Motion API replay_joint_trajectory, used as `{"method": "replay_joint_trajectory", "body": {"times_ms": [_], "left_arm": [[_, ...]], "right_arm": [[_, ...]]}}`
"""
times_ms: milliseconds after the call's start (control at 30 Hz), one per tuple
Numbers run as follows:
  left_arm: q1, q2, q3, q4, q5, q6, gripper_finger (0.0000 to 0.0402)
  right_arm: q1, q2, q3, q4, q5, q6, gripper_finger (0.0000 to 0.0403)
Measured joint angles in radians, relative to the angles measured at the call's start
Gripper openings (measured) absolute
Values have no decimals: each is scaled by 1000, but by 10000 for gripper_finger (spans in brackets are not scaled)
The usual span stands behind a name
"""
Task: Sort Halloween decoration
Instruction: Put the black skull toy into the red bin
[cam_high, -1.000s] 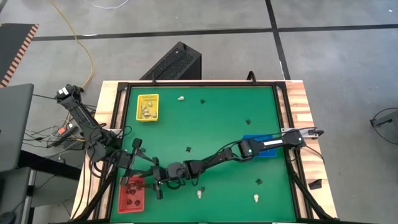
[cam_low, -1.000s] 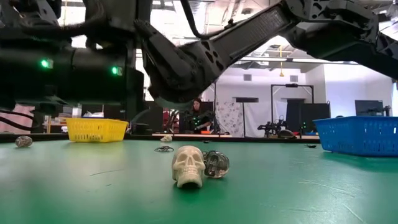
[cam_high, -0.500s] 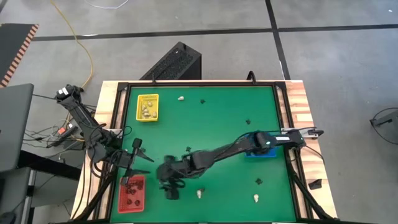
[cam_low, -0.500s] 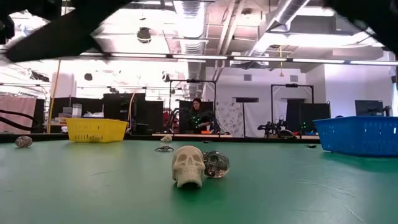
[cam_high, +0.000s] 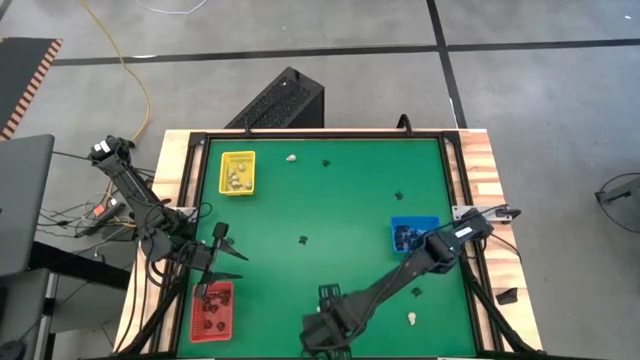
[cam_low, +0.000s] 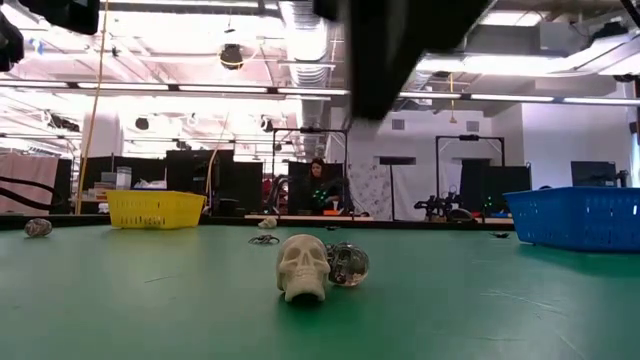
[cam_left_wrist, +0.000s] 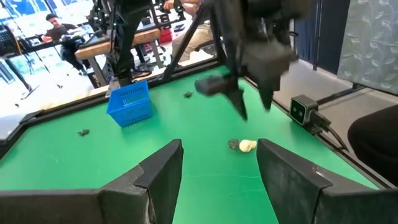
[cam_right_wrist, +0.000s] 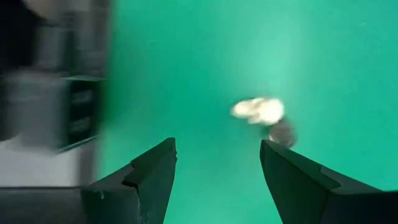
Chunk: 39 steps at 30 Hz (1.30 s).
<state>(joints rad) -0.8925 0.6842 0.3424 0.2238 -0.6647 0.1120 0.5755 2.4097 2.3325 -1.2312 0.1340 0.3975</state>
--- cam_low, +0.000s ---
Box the black partition panel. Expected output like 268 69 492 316
165 149 265 217
459 159 532 217
82 155 168 201

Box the black frame stand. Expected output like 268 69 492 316
435 134 506 222
272 128 350 217

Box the long ceiling light strip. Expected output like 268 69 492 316
277 88 352 97
398 90 464 100
469 93 556 103
177 84 270 94
562 96 640 106

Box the black monitor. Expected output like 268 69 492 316
570 160 629 189

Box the black T-shaped stand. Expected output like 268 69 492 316
378 155 417 221

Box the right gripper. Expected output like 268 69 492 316
313 0 492 122

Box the yellow plastic basket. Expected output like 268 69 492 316
105 189 208 230

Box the person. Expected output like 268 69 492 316
298 157 347 217

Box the black looped cable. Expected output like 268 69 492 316
0 174 64 212

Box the red black equipment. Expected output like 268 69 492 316
263 173 291 216

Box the grey ceiling air unit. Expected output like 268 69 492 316
477 19 569 57

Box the pink curtain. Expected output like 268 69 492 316
0 152 60 216

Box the yellow hanging cord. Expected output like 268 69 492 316
448 72 459 125

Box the clear plastic container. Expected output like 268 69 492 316
115 166 133 192

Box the black arched handle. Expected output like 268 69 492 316
446 206 475 224

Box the black hanging ceiling lamp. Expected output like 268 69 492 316
219 43 245 71

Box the white patterned sheet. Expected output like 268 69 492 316
348 162 464 221

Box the blue plastic basket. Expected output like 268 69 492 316
501 186 640 253

